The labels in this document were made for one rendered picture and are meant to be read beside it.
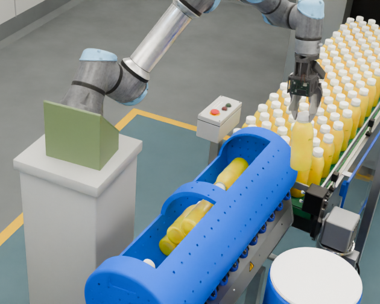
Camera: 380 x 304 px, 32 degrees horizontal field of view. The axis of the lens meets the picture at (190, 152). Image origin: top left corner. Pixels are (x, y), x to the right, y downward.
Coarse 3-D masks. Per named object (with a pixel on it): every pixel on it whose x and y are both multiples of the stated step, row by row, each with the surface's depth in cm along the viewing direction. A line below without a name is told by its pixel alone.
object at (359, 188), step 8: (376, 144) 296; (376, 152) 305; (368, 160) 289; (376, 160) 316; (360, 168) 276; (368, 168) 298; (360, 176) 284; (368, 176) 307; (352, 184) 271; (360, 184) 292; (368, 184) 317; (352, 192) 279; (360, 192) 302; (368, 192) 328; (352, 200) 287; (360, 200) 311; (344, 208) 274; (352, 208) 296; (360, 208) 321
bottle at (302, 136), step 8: (296, 128) 204; (304, 128) 202; (312, 128) 204; (296, 136) 204; (304, 136) 203; (312, 136) 205; (296, 144) 205; (304, 144) 204; (312, 144) 206; (296, 152) 206; (304, 152) 205; (296, 160) 207; (304, 160) 207; (296, 168) 208; (304, 168) 208
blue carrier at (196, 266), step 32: (256, 128) 234; (224, 160) 246; (256, 160) 218; (288, 160) 229; (192, 192) 201; (224, 192) 202; (256, 192) 210; (160, 224) 212; (224, 224) 194; (256, 224) 209; (128, 256) 175; (160, 256) 210; (192, 256) 181; (224, 256) 191; (96, 288) 178; (128, 288) 172; (160, 288) 169; (192, 288) 177
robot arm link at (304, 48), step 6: (294, 42) 194; (300, 42) 190; (306, 42) 189; (312, 42) 189; (318, 42) 190; (294, 48) 193; (300, 48) 191; (306, 48) 190; (312, 48) 190; (318, 48) 191; (300, 54) 192; (306, 54) 191; (312, 54) 191
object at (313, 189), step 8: (312, 184) 248; (304, 192) 247; (312, 192) 244; (320, 192) 244; (328, 192) 246; (304, 200) 246; (312, 200) 244; (320, 200) 242; (304, 208) 248; (312, 208) 246; (320, 208) 244
